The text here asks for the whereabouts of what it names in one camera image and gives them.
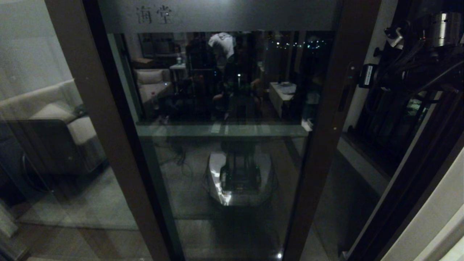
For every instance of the black window guard railing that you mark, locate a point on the black window guard railing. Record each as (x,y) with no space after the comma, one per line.
(377,52)

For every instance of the brown framed fixed glass door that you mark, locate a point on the brown framed fixed glass door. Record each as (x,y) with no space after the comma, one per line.
(105,108)

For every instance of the dark framed window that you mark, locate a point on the dark framed window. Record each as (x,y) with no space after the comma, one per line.
(395,119)

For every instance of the grey floor rug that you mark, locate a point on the grey floor rug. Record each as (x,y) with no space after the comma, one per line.
(90,206)

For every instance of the dark brown door jamb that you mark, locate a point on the dark brown door jamb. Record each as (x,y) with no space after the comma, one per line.
(417,195)

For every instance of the brown framed sliding glass door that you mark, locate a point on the brown framed sliding glass door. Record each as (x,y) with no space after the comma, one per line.
(319,163)

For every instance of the grey and beige sofa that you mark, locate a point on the grey and beige sofa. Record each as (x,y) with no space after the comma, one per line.
(54,114)

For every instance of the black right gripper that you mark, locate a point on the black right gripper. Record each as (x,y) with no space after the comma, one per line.
(409,72)

